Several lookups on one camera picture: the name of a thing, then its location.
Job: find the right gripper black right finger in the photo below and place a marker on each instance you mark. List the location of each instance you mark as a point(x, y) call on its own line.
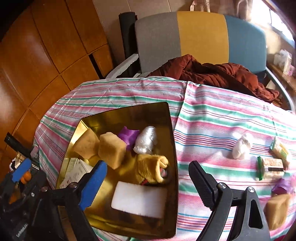
point(212, 193)

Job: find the orange wooden wardrobe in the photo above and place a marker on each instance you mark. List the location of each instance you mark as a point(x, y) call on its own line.
point(50, 49)

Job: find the yellow rolled towel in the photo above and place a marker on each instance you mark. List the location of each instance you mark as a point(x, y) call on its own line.
point(151, 167)

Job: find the beige curtain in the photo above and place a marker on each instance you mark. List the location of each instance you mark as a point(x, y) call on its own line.
point(237, 8)

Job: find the white plastic bag ball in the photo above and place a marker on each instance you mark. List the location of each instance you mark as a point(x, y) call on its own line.
point(146, 141)
point(243, 146)

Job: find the white box on sill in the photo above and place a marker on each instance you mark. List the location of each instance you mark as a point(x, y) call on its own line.
point(283, 60)

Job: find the white foam sponge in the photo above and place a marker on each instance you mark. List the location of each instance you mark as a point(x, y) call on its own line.
point(140, 200)

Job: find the purple plastic clip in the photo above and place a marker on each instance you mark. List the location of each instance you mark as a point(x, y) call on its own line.
point(284, 186)
point(129, 137)

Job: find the yellow sponge block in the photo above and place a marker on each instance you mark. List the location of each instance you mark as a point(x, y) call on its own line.
point(112, 149)
point(276, 210)
point(87, 145)

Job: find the white cardboard box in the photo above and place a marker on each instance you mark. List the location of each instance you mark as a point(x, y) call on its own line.
point(75, 171)

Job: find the grey yellow blue headboard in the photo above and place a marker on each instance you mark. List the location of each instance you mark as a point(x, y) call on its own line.
point(208, 37)

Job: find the orange fruit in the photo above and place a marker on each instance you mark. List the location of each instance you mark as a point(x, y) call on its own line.
point(26, 177)

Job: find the black rolled mat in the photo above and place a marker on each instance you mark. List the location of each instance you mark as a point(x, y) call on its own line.
point(127, 27)

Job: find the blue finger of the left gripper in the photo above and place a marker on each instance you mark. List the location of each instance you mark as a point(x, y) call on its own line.
point(21, 170)

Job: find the rust red blanket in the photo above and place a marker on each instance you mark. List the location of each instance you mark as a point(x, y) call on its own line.
point(227, 75)

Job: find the gold metal tray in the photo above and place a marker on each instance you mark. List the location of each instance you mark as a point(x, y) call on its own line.
point(100, 214)

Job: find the striped pink green bedsheet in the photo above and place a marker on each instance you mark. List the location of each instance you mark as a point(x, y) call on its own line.
point(207, 122)

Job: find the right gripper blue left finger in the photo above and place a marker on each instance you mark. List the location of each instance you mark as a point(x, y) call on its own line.
point(88, 186)

